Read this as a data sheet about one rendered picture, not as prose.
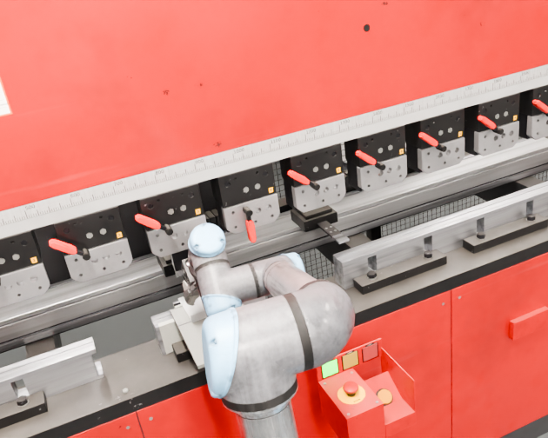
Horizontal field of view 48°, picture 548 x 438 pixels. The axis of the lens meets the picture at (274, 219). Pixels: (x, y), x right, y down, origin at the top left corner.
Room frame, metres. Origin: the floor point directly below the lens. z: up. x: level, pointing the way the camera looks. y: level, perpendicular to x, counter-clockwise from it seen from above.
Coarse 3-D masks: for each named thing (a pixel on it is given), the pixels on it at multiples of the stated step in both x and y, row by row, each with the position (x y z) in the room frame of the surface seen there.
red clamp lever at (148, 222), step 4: (136, 216) 1.31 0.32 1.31; (140, 216) 1.31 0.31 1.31; (144, 216) 1.32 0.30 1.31; (136, 220) 1.31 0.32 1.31; (140, 220) 1.30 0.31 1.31; (144, 220) 1.31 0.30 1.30; (148, 220) 1.31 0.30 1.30; (152, 220) 1.32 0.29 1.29; (144, 224) 1.31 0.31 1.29; (148, 224) 1.31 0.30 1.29; (152, 224) 1.31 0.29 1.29; (156, 224) 1.32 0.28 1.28; (160, 224) 1.32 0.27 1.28; (164, 224) 1.36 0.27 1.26; (168, 224) 1.35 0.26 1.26; (152, 228) 1.31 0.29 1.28; (156, 228) 1.31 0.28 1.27; (160, 228) 1.32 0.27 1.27; (164, 228) 1.33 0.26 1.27; (168, 228) 1.33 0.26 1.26; (168, 232) 1.32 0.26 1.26; (172, 232) 1.32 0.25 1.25
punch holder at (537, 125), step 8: (536, 88) 1.75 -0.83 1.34; (544, 88) 1.75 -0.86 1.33; (520, 96) 1.79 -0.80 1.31; (528, 96) 1.76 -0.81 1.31; (536, 96) 1.75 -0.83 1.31; (544, 96) 1.76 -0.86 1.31; (520, 104) 1.79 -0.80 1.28; (528, 104) 1.76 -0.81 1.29; (520, 112) 1.79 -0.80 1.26; (528, 112) 1.76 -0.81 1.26; (536, 112) 1.75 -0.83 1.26; (520, 120) 1.79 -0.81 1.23; (528, 120) 1.75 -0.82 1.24; (536, 120) 1.74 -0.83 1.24; (544, 120) 1.75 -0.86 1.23; (520, 128) 1.79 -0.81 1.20; (528, 128) 1.75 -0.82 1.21; (536, 128) 1.74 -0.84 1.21; (544, 128) 1.75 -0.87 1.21; (520, 136) 1.79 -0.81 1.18; (528, 136) 1.76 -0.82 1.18; (536, 136) 1.74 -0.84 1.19; (544, 136) 1.75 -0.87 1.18
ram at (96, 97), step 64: (0, 0) 1.29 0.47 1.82; (64, 0) 1.33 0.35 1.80; (128, 0) 1.37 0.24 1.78; (192, 0) 1.42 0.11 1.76; (256, 0) 1.47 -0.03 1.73; (320, 0) 1.52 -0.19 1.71; (384, 0) 1.58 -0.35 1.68; (448, 0) 1.64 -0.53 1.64; (512, 0) 1.71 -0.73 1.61; (0, 64) 1.28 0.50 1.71; (64, 64) 1.32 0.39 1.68; (128, 64) 1.36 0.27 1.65; (192, 64) 1.41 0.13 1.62; (256, 64) 1.46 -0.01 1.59; (320, 64) 1.52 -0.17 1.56; (384, 64) 1.58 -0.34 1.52; (448, 64) 1.64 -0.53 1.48; (512, 64) 1.72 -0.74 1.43; (0, 128) 1.27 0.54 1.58; (64, 128) 1.31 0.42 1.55; (128, 128) 1.35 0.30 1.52; (192, 128) 1.40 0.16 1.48; (256, 128) 1.45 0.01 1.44; (384, 128) 1.57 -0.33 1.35; (0, 192) 1.25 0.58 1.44; (64, 192) 1.30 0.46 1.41; (128, 192) 1.34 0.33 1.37
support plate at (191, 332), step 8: (176, 312) 1.36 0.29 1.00; (184, 312) 1.35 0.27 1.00; (176, 320) 1.32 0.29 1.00; (184, 320) 1.31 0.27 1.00; (200, 320) 1.30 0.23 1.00; (184, 328) 1.28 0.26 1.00; (192, 328) 1.27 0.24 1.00; (200, 328) 1.27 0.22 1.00; (184, 336) 1.24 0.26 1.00; (192, 336) 1.24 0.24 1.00; (200, 336) 1.23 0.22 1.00; (192, 344) 1.21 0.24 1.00; (200, 344) 1.20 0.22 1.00; (192, 352) 1.18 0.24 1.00; (200, 352) 1.17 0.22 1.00; (200, 360) 1.14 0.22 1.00
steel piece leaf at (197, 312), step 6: (198, 300) 1.40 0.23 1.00; (186, 306) 1.37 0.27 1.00; (192, 306) 1.37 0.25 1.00; (198, 306) 1.37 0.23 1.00; (186, 312) 1.35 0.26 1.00; (192, 312) 1.34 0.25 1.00; (198, 312) 1.34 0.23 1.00; (204, 312) 1.31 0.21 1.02; (192, 318) 1.30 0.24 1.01; (198, 318) 1.30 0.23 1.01
